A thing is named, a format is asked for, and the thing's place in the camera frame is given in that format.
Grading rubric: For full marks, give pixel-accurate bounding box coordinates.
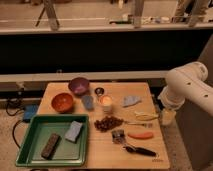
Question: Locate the blue box on floor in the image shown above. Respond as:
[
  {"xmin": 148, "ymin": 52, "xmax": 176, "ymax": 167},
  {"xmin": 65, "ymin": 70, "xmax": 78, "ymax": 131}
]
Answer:
[{"xmin": 23, "ymin": 105, "xmax": 38, "ymax": 123}]

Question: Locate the small metal cup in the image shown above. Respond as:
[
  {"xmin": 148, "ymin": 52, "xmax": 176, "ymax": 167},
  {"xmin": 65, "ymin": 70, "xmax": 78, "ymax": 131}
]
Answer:
[{"xmin": 95, "ymin": 87, "xmax": 104, "ymax": 97}]

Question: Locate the white cup orange inside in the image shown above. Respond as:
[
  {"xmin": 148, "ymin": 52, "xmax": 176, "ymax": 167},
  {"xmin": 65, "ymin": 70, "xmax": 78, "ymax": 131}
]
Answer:
[{"xmin": 99, "ymin": 95, "xmax": 112, "ymax": 113}]

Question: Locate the grey blue sponge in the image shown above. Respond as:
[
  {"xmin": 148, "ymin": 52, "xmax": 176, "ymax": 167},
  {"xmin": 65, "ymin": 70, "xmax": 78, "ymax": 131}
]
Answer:
[{"xmin": 65, "ymin": 121, "xmax": 83, "ymax": 142}]

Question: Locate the dark brown sponge block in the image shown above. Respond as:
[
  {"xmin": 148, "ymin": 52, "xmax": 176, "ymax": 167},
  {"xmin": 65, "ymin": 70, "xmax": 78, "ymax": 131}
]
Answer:
[{"xmin": 41, "ymin": 133, "xmax": 61, "ymax": 159}]

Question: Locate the green plastic tray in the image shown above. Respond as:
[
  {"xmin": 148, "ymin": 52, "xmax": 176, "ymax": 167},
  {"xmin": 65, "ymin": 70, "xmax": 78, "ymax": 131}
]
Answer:
[{"xmin": 16, "ymin": 114, "xmax": 89, "ymax": 168}]

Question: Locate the orange bowl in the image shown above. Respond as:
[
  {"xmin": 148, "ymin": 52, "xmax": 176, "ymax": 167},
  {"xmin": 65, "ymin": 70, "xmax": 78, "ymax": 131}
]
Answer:
[{"xmin": 51, "ymin": 93, "xmax": 74, "ymax": 113}]

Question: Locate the small fork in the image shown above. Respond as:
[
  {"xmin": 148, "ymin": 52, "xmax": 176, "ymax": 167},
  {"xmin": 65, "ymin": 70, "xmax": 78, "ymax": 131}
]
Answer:
[{"xmin": 124, "ymin": 121, "xmax": 153, "ymax": 128}]

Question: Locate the orange carrot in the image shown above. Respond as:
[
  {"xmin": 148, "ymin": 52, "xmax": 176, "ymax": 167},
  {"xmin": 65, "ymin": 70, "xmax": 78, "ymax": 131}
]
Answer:
[{"xmin": 127, "ymin": 132, "xmax": 154, "ymax": 140}]

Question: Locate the yellow banana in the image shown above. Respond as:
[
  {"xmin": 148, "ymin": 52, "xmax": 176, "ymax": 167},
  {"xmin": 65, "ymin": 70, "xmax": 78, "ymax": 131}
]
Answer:
[{"xmin": 135, "ymin": 111, "xmax": 158, "ymax": 121}]

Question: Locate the purple bowl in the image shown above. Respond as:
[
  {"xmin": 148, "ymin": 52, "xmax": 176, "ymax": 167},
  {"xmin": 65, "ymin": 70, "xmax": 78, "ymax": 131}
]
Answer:
[{"xmin": 68, "ymin": 77, "xmax": 90, "ymax": 96}]

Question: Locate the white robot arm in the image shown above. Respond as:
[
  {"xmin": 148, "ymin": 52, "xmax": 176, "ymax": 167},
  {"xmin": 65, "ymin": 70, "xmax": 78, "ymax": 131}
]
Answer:
[{"xmin": 158, "ymin": 62, "xmax": 213, "ymax": 126}]

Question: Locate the black cable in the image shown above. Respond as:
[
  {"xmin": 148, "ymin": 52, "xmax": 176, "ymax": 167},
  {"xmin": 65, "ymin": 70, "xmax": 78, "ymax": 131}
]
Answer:
[{"xmin": 5, "ymin": 97, "xmax": 25, "ymax": 149}]

